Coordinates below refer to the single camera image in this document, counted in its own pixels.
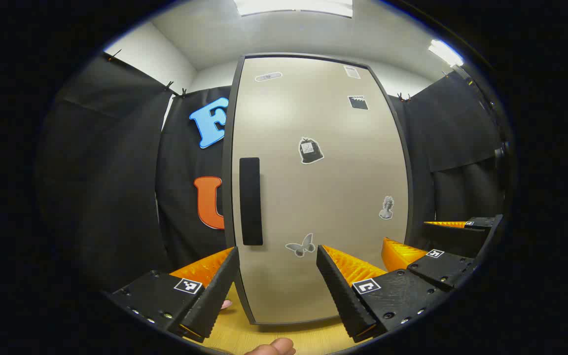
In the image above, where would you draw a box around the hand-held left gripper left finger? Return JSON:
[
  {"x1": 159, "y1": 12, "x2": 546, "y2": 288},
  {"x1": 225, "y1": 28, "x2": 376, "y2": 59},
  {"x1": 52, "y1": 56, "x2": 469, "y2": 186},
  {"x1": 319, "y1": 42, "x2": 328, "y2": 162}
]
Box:
[{"x1": 109, "y1": 247, "x2": 240, "y2": 344}]

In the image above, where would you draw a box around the ceiling light panel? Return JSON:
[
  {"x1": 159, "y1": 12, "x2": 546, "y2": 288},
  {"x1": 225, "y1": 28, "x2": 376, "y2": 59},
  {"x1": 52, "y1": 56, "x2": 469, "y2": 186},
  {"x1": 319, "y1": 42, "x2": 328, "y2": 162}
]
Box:
[
  {"x1": 428, "y1": 39, "x2": 464, "y2": 67},
  {"x1": 233, "y1": 0, "x2": 354, "y2": 18}
]

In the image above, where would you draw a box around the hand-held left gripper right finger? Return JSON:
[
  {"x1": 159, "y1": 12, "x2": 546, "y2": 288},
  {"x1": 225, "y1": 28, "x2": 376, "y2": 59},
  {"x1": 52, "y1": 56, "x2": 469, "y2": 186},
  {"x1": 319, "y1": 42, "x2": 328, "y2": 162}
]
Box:
[{"x1": 316, "y1": 245, "x2": 451, "y2": 343}]

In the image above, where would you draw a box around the black door handle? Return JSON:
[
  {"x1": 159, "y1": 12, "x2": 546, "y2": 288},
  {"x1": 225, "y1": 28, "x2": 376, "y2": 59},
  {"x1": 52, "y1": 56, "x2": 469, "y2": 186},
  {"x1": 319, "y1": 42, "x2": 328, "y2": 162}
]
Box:
[{"x1": 239, "y1": 157, "x2": 263, "y2": 246}]

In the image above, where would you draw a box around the dark grey cabinet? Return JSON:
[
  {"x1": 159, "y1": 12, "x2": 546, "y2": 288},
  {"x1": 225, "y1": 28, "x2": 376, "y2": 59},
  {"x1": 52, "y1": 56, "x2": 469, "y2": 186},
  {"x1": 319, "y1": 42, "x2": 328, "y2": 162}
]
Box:
[{"x1": 221, "y1": 52, "x2": 435, "y2": 327}]

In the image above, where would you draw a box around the black backdrop cloth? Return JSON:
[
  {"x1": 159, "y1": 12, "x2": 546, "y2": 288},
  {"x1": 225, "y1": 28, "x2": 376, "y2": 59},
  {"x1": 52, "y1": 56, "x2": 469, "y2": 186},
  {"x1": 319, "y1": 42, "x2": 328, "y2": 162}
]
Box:
[{"x1": 37, "y1": 52, "x2": 506, "y2": 296}]

